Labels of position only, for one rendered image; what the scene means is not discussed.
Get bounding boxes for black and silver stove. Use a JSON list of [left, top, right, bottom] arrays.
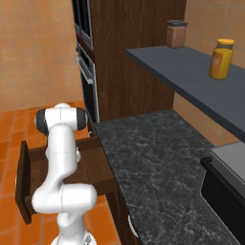
[[199, 141, 245, 245]]

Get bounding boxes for tall dark wooden cabinet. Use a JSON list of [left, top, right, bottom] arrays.
[[71, 0, 188, 124]]

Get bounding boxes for white cabinet handle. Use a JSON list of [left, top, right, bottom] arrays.
[[127, 214, 140, 238]]

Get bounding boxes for brown jar with black lid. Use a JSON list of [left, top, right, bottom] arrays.
[[166, 19, 189, 50]]

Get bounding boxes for open dark wooden drawer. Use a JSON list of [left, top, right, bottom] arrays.
[[14, 135, 120, 225]]

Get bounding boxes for silver oven door handle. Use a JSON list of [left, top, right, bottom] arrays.
[[75, 56, 95, 85]]

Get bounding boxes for dark wooden base cabinet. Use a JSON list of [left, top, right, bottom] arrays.
[[105, 190, 142, 245]]

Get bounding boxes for black built-in microwave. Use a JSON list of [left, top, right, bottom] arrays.
[[71, 0, 94, 51]]

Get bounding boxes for dark grey wall shelf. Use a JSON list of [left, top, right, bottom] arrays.
[[124, 45, 245, 144]]

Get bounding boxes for black built-in oven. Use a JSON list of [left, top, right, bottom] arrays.
[[75, 42, 100, 124]]

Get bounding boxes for yellow jar with orange lid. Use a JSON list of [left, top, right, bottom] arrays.
[[208, 38, 235, 81]]

